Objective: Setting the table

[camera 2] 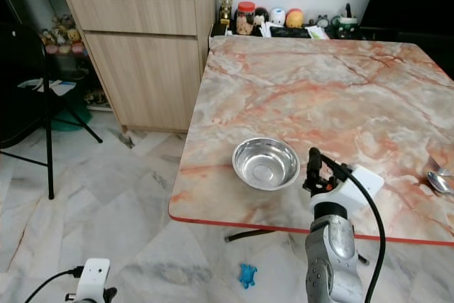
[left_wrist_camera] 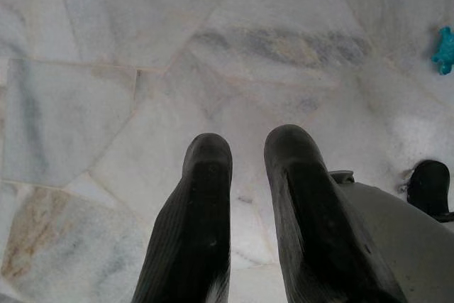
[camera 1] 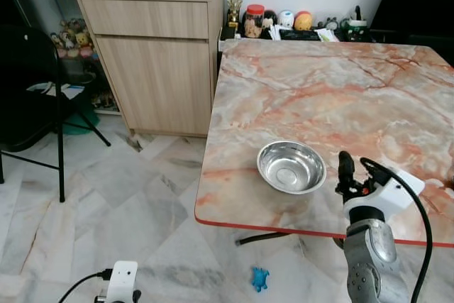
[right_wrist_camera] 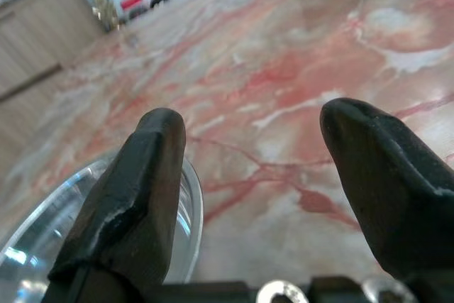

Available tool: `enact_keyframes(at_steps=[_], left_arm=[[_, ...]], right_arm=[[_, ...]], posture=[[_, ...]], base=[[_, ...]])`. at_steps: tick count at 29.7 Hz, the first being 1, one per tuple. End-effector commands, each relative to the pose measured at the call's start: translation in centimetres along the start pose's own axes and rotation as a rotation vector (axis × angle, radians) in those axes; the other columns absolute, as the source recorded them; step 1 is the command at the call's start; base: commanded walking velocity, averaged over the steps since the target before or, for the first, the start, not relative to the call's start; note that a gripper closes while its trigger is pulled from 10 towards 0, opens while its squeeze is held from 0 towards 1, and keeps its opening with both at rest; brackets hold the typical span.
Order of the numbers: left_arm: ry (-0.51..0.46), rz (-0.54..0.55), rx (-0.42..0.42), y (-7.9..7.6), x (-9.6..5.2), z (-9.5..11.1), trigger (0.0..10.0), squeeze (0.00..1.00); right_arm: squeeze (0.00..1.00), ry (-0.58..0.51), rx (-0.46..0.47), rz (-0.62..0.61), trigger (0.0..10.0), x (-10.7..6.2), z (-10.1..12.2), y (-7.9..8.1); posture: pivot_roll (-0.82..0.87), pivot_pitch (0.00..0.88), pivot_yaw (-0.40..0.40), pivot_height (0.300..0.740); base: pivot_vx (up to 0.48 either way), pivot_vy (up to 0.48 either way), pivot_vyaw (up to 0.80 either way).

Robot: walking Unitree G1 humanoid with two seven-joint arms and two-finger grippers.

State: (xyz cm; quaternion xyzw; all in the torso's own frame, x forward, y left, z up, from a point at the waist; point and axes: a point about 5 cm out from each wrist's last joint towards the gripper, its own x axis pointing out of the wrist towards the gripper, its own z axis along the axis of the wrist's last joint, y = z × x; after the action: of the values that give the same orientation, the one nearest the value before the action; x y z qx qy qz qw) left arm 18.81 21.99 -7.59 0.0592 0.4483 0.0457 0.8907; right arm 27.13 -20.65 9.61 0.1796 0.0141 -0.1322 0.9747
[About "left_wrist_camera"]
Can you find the turquoise plastic toy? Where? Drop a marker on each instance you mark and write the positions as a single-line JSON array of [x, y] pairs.
[[444, 51]]

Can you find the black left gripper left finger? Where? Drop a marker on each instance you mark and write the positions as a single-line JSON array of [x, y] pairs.
[[193, 218]]

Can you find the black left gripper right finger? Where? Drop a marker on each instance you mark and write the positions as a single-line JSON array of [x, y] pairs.
[[308, 218]]

